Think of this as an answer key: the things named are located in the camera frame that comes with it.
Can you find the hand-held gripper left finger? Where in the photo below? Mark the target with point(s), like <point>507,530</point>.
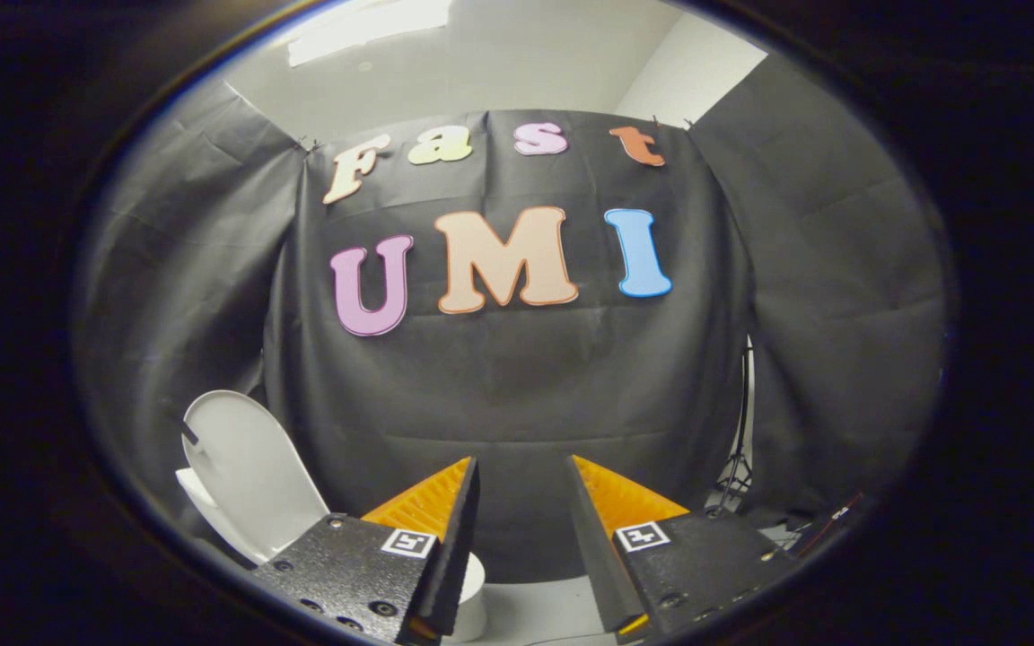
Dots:
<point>454,556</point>

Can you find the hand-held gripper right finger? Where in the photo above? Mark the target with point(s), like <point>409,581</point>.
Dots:
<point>598,547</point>

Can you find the white toilet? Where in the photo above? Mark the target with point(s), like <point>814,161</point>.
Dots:
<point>470,601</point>

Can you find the black backdrop cloth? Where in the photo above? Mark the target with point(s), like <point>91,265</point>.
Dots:
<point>517,386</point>

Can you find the black tripod stand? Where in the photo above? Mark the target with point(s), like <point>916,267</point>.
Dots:
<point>741,422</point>

